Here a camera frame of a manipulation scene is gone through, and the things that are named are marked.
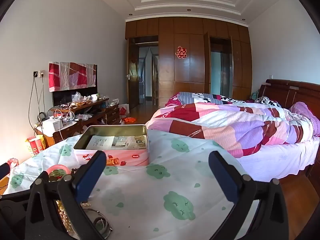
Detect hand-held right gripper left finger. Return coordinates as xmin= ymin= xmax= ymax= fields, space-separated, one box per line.
xmin=25 ymin=151 xmax=107 ymax=240

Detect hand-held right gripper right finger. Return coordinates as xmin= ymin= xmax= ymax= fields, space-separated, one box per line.
xmin=209 ymin=151 xmax=297 ymax=240

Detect dark bead bracelet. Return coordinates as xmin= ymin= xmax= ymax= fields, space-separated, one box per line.
xmin=70 ymin=167 xmax=83 ymax=180

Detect pink bangle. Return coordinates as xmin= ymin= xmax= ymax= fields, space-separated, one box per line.
xmin=46 ymin=164 xmax=71 ymax=178

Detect gold bead necklace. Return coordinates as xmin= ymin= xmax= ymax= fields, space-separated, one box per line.
xmin=56 ymin=199 xmax=76 ymax=233

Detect pink tin box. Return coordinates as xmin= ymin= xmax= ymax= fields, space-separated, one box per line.
xmin=73 ymin=124 xmax=150 ymax=167

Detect silver bangle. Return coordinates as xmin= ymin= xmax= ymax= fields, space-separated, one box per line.
xmin=81 ymin=202 xmax=112 ymax=239

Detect patchwork quilt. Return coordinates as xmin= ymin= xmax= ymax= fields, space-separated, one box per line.
xmin=145 ymin=91 xmax=316 ymax=158

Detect white bed sheet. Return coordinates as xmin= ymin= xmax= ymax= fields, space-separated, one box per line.
xmin=235 ymin=135 xmax=320 ymax=183

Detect white green-print tablecloth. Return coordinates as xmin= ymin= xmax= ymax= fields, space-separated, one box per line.
xmin=5 ymin=129 xmax=283 ymax=240

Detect white box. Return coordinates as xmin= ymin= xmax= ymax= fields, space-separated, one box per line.
xmin=41 ymin=118 xmax=65 ymax=136

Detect red canister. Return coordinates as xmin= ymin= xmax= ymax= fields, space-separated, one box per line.
xmin=26 ymin=135 xmax=46 ymax=156

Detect wooden television cabinet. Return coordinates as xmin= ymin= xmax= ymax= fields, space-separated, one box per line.
xmin=47 ymin=97 xmax=120 ymax=142

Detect red and white paper bag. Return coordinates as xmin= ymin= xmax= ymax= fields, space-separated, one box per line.
xmin=118 ymin=103 xmax=130 ymax=117

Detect black television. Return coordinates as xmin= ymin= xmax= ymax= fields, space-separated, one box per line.
xmin=52 ymin=86 xmax=98 ymax=107

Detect black and white pillow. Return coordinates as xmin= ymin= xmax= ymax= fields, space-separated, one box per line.
xmin=254 ymin=96 xmax=283 ymax=108

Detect wooden door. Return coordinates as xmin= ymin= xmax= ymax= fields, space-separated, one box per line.
xmin=127 ymin=38 xmax=139 ymax=109

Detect red and pink cloth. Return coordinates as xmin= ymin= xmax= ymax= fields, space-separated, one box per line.
xmin=48 ymin=61 xmax=98 ymax=92

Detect pink pillow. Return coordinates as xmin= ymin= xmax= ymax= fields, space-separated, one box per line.
xmin=289 ymin=102 xmax=320 ymax=137

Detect wooden wardrobe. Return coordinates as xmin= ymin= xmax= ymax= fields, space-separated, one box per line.
xmin=125 ymin=17 xmax=252 ymax=108

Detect wooden bed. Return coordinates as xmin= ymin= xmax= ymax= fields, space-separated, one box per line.
xmin=257 ymin=79 xmax=320 ymax=178

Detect red paper decoration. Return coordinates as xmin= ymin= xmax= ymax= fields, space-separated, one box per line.
xmin=175 ymin=46 xmax=188 ymax=59

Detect hanging power cables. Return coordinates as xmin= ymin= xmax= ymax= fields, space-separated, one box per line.
xmin=28 ymin=76 xmax=47 ymax=123

